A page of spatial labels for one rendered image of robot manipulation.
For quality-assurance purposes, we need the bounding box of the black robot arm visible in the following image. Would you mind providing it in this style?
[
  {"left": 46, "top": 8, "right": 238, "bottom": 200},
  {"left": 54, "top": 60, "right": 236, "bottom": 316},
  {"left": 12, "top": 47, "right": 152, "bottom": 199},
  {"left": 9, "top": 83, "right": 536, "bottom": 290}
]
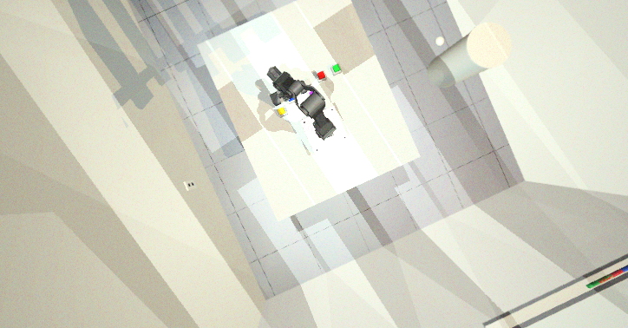
[{"left": 267, "top": 66, "right": 337, "bottom": 141}]

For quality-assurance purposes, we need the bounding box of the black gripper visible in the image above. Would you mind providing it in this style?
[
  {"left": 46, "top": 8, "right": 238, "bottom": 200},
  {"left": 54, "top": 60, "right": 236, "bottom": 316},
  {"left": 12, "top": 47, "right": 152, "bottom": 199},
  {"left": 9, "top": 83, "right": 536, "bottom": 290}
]
[{"left": 270, "top": 89, "right": 308, "bottom": 106}]

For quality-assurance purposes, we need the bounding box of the red button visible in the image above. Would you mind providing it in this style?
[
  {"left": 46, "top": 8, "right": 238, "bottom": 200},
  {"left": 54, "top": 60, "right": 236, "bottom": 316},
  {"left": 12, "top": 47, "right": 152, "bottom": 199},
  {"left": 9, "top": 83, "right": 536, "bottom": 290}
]
[{"left": 316, "top": 70, "right": 327, "bottom": 82}]

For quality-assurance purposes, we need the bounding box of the green button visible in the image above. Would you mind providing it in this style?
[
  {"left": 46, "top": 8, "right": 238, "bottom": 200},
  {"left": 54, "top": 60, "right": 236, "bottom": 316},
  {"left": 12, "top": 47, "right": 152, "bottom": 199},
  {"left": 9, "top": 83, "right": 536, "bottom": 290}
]
[{"left": 330, "top": 63, "right": 342, "bottom": 75}]

